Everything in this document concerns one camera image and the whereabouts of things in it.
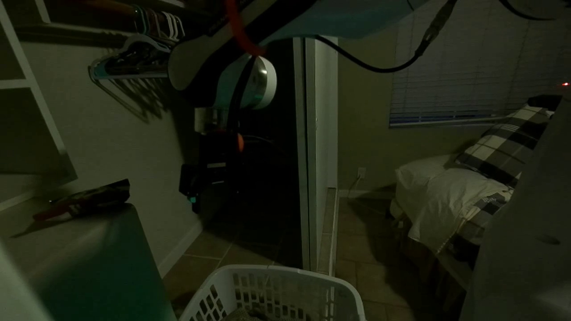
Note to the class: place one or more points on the white door frame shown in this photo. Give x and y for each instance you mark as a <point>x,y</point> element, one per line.
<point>323,149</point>

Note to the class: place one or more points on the white plastic laundry basket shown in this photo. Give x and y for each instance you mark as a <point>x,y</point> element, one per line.
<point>279,291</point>

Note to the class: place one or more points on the dark cloth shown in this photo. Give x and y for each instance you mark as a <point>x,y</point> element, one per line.
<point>83,200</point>

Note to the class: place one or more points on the white wall outlet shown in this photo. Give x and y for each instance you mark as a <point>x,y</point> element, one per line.
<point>361,174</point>

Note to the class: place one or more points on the wooden closet rod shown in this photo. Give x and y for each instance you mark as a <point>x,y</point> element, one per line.
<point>100,6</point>

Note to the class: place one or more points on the white window blinds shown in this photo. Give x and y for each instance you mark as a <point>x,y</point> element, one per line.
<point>475,65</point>

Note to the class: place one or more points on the plaid bed blanket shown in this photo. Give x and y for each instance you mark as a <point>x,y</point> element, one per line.
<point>475,229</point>

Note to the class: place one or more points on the teal plastic clothes hanger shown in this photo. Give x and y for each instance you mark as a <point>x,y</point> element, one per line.
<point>131,67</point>

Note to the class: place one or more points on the bed with white sheet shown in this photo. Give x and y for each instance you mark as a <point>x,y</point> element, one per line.
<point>439,197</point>

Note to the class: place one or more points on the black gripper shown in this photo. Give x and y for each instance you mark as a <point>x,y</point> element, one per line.
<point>207,172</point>

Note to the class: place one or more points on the black white plaid pillow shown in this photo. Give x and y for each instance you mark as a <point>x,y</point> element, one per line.
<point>500,145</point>

